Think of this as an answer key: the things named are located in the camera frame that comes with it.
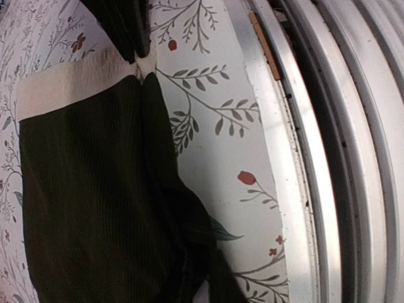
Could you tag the aluminium front rail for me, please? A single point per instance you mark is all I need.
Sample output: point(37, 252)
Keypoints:
point(328, 78)

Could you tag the dark green underwear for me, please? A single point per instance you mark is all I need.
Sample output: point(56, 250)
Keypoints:
point(106, 217)

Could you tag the floral white table mat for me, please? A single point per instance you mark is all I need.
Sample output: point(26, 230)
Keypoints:
point(214, 115)

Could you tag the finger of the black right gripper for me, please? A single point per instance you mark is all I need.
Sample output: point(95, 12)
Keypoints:
point(109, 19)
point(135, 15)

